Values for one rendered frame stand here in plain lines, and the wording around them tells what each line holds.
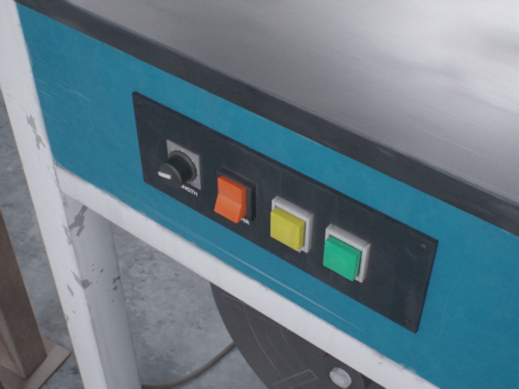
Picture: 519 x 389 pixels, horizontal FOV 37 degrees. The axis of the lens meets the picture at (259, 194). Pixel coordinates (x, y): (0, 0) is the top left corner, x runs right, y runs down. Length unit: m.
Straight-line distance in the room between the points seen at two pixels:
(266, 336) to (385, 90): 0.57
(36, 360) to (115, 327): 0.32
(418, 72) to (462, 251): 0.12
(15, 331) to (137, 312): 0.23
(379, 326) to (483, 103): 0.18
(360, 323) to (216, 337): 0.71
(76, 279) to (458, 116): 0.51
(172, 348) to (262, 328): 0.28
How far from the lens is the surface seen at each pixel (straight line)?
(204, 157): 0.56
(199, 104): 0.54
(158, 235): 0.68
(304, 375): 1.01
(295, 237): 0.52
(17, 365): 1.24
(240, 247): 0.60
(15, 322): 1.17
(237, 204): 0.55
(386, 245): 0.50
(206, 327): 1.28
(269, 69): 0.50
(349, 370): 0.88
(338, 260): 0.51
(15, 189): 1.57
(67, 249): 0.83
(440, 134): 0.46
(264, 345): 1.03
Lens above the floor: 1.02
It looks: 43 degrees down
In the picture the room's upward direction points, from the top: straight up
